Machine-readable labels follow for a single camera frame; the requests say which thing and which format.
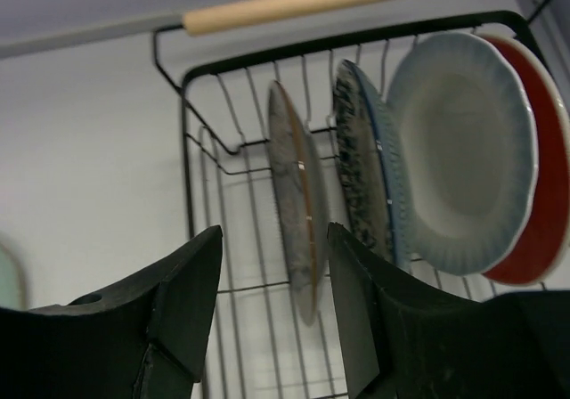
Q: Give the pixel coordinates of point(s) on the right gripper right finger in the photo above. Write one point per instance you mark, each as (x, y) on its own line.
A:
(402, 338)

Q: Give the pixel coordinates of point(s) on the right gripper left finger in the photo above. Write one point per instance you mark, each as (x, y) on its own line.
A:
(145, 336)

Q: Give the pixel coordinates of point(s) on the grey reindeer plate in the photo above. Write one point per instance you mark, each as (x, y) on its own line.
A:
(301, 199)

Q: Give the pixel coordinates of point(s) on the blue patterned plate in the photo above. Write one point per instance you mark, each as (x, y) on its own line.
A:
(371, 168)

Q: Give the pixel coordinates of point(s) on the red plate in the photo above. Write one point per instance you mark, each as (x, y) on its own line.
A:
(543, 243)

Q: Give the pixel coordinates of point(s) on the black wire dish rack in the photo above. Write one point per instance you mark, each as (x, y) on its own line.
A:
(259, 347)

